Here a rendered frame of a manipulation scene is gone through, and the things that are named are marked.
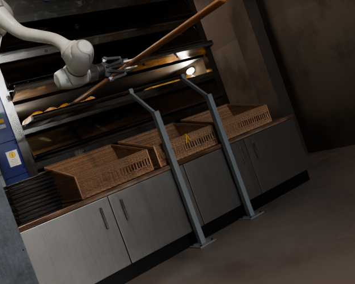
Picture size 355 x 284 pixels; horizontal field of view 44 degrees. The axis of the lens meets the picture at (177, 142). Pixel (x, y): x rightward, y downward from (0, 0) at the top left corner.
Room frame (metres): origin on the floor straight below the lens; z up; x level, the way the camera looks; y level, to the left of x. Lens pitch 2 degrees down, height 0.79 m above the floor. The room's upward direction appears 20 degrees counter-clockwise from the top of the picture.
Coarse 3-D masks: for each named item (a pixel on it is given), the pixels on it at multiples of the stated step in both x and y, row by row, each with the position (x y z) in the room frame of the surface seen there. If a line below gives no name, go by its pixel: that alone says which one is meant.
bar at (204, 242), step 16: (160, 80) 3.30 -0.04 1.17; (112, 96) 3.06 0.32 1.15; (208, 96) 3.22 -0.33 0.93; (48, 112) 2.81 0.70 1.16; (160, 128) 2.95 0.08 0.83; (224, 144) 3.22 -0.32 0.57; (176, 160) 2.97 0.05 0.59; (176, 176) 2.96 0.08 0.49; (240, 176) 3.23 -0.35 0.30; (240, 192) 3.23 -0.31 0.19; (192, 208) 2.96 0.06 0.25; (192, 224) 2.97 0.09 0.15; (208, 240) 2.98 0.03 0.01
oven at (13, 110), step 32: (192, 0) 4.10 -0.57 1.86; (128, 32) 3.67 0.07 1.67; (160, 32) 3.88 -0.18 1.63; (0, 64) 3.11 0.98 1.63; (192, 64) 4.27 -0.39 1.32; (64, 96) 3.56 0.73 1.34; (96, 96) 4.23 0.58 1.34; (224, 96) 4.09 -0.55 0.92; (32, 128) 3.11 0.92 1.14; (128, 128) 3.59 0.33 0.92; (32, 160) 3.06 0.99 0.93
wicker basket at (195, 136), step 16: (176, 128) 3.68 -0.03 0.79; (192, 128) 3.50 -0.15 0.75; (208, 128) 3.30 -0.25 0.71; (128, 144) 3.27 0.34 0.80; (144, 144) 3.48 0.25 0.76; (160, 144) 3.04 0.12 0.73; (176, 144) 3.12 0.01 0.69; (192, 144) 3.20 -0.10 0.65; (208, 144) 3.27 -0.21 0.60; (160, 160) 3.02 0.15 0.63
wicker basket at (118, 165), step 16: (112, 144) 3.34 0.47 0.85; (64, 160) 3.14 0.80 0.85; (80, 160) 3.20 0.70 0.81; (96, 160) 3.26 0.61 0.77; (112, 160) 3.32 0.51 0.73; (128, 160) 2.90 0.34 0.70; (144, 160) 2.97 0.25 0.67; (64, 176) 2.81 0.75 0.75; (80, 176) 2.70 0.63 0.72; (96, 176) 2.76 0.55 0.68; (112, 176) 3.25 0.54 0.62; (128, 176) 2.88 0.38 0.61; (64, 192) 2.90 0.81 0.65; (80, 192) 2.68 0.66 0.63; (96, 192) 2.73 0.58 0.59
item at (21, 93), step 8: (184, 48) 3.76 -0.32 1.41; (192, 48) 3.80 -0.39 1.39; (200, 48) 3.89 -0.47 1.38; (152, 56) 3.57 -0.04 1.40; (160, 56) 3.61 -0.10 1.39; (168, 56) 3.71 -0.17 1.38; (176, 56) 3.81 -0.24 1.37; (184, 56) 3.91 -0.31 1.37; (192, 56) 4.03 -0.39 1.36; (120, 64) 3.40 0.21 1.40; (136, 64) 3.53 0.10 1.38; (152, 64) 3.72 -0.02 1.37; (160, 64) 3.82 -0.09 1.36; (128, 72) 3.64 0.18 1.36; (48, 80) 3.08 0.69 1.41; (16, 88) 2.96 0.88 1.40; (24, 88) 2.98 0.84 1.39; (32, 88) 3.04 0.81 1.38; (40, 88) 3.10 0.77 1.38; (48, 88) 3.18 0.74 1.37; (56, 88) 3.25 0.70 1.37; (16, 96) 3.05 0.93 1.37; (24, 96) 3.12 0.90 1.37; (32, 96) 3.19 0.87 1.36
